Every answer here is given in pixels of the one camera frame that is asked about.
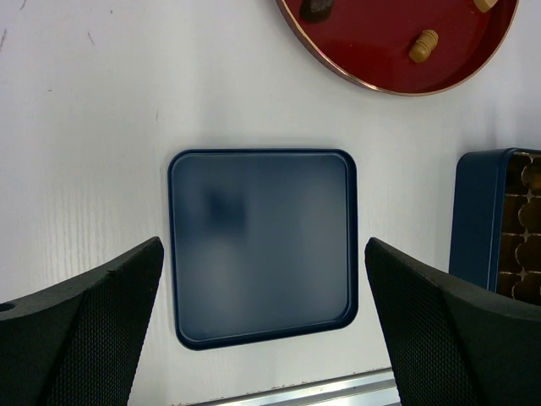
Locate blue tin chocolate box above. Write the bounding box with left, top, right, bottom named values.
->
left=449, top=148, right=540, bottom=305

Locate red round plate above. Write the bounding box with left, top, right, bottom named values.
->
left=277, top=1, right=519, bottom=96

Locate caramel square chocolate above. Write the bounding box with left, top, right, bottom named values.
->
left=473, top=0, right=498, bottom=13

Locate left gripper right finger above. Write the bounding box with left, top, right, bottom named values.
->
left=364, top=238, right=540, bottom=405

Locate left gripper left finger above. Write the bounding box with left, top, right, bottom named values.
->
left=1, top=237, right=164, bottom=405

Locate blue tin lid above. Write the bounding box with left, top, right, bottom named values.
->
left=167, top=148, right=359, bottom=350

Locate dark chocolate lower left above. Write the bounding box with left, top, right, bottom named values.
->
left=299, top=0, right=334, bottom=23

